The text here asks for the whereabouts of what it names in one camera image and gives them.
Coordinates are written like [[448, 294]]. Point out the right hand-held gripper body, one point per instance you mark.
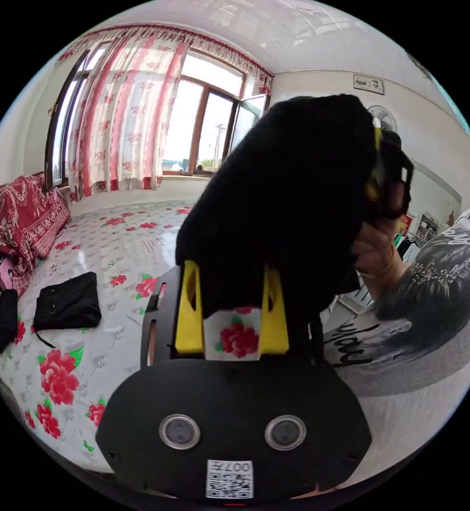
[[394, 159]]

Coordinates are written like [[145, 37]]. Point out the person's right forearm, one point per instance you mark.
[[382, 287]]

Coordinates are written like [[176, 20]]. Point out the white wall plaque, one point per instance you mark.
[[368, 84]]

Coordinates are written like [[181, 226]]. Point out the small folded black garment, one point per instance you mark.
[[4, 319]]

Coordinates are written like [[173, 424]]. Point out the red and white floral curtain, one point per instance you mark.
[[119, 111]]

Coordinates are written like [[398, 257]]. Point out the person's body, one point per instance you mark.
[[426, 319]]

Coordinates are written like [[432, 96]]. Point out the window with brown frame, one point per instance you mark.
[[207, 119]]

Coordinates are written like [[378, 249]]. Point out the white shelf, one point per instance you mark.
[[427, 227]]

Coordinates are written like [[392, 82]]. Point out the red floral folded quilt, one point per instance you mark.
[[19, 223]]

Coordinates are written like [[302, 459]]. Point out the black long sleeve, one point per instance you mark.
[[282, 191]]

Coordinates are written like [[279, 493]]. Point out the person's right hand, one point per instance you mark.
[[374, 243]]

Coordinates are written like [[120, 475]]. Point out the white wall fan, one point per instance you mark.
[[383, 118]]

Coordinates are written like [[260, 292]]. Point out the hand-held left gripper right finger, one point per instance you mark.
[[275, 327]]

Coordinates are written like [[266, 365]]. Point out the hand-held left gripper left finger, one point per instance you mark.
[[187, 319]]

